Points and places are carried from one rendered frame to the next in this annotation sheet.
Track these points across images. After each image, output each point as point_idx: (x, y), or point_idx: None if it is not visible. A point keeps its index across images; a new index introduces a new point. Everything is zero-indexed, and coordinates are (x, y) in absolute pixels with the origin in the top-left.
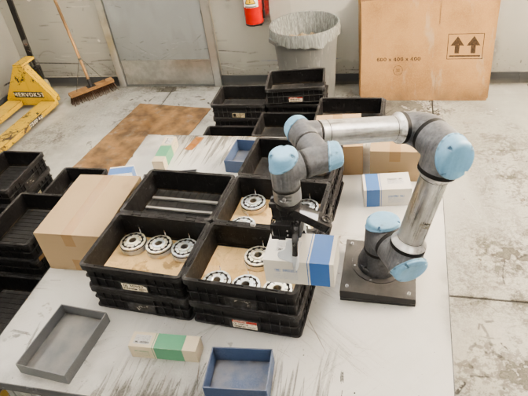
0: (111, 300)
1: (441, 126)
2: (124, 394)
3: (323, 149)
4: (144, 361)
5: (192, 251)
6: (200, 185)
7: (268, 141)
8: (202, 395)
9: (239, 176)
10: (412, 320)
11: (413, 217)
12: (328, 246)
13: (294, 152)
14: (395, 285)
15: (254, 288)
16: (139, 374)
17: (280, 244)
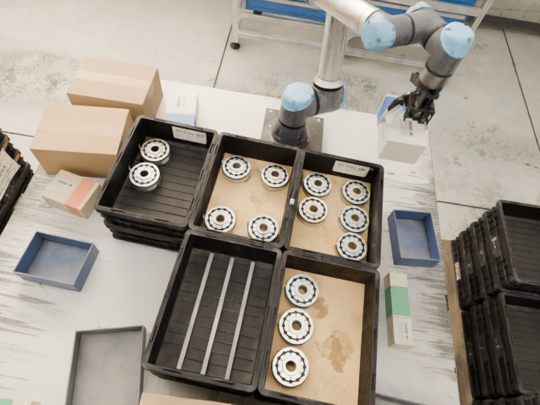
0: None
1: None
2: (445, 344)
3: (435, 11)
4: None
5: (336, 263)
6: (176, 288)
7: (104, 196)
8: (429, 271)
9: (191, 224)
10: (335, 127)
11: (343, 53)
12: None
13: (460, 22)
14: (311, 127)
15: (382, 197)
16: (423, 335)
17: (405, 132)
